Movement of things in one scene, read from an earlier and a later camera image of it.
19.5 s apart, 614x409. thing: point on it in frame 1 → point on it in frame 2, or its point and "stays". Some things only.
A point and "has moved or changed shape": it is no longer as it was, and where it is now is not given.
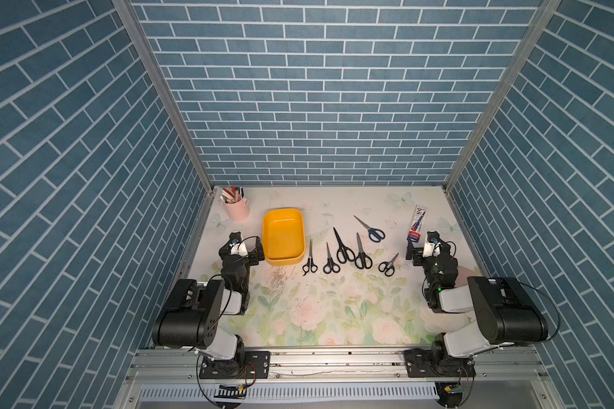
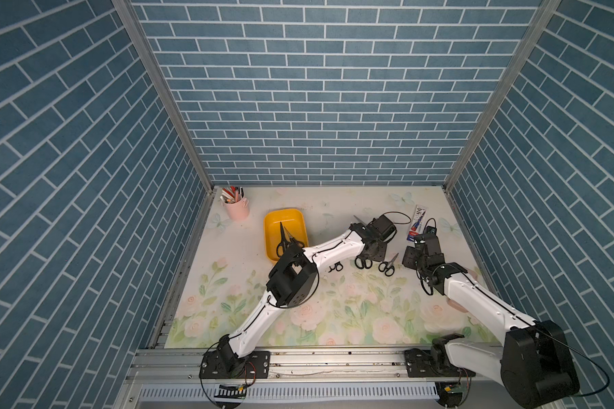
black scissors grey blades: (362, 260) stays
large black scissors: (344, 253) has moved or changed shape
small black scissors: (330, 267) stays
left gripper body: (251, 260) → (378, 252)
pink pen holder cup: (239, 210) stays
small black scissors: (388, 267) stays
